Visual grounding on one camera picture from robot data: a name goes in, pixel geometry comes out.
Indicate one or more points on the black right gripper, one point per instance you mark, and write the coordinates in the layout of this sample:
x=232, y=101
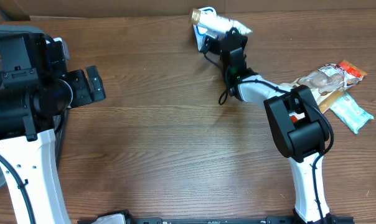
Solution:
x=233, y=40

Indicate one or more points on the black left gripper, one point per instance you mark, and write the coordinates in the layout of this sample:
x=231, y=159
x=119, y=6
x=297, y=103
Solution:
x=81, y=88

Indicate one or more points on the white cream tube gold cap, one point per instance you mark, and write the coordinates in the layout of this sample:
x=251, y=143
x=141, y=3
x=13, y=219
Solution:
x=208, y=18

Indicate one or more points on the beige paper pouch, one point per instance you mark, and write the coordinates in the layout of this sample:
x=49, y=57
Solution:
x=325, y=81

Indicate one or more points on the orange spaghetti pack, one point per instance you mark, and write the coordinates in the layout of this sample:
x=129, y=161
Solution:
x=343, y=84

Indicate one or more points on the teal wet wipes pack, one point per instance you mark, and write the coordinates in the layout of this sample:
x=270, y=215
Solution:
x=350, y=113

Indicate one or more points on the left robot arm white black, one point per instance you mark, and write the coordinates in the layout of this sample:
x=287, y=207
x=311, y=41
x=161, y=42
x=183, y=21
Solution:
x=37, y=87

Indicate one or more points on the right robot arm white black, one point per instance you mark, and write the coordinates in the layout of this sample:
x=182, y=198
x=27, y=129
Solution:
x=301, y=133

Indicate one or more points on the white barcode scanner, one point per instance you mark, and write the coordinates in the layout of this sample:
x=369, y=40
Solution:
x=200, y=32

